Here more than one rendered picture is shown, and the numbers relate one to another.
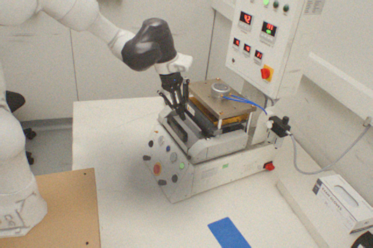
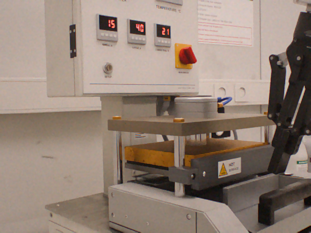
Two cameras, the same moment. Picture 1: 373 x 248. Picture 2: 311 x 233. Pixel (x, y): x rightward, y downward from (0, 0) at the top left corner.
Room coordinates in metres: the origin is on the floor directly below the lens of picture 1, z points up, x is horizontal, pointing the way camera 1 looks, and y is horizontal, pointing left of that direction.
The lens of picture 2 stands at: (1.30, 0.56, 1.15)
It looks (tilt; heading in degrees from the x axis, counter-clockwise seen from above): 3 degrees down; 260
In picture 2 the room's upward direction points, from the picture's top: 1 degrees counter-clockwise
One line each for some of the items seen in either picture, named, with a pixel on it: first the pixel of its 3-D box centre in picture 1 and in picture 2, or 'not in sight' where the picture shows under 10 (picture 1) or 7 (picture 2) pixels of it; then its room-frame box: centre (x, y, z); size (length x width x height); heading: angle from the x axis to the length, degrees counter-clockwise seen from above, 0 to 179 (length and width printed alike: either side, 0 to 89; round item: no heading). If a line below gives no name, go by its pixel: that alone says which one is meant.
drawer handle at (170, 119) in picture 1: (176, 127); (290, 199); (1.00, 0.05, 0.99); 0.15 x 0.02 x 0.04; 33
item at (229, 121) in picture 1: (218, 105); (199, 140); (1.09, -0.11, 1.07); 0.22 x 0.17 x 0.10; 33
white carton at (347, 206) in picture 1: (344, 202); not in sight; (0.85, -0.65, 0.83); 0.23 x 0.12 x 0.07; 22
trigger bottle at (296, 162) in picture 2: not in sight; (297, 154); (0.51, -0.76, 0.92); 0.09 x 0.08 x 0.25; 114
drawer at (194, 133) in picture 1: (205, 124); (217, 195); (1.07, -0.07, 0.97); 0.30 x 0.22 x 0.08; 123
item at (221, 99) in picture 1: (227, 101); (190, 129); (1.10, -0.15, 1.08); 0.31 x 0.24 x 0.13; 33
